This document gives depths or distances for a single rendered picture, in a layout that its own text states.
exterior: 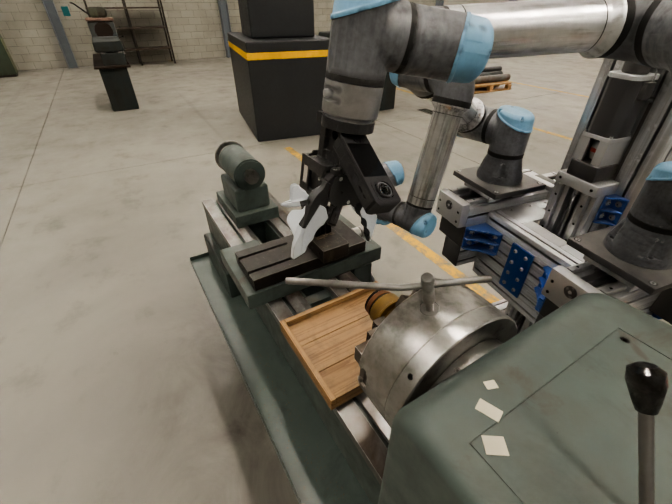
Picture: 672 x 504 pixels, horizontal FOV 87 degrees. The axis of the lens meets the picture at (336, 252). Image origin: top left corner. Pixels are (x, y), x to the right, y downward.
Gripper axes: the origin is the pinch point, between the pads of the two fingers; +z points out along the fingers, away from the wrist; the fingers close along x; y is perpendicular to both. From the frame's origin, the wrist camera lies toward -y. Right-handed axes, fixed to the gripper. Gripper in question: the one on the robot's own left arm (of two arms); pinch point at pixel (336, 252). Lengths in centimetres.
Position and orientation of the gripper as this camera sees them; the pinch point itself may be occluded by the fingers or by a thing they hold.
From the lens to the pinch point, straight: 55.7
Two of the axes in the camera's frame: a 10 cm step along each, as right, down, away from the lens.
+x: -8.1, 2.0, -5.5
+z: -1.4, 8.4, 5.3
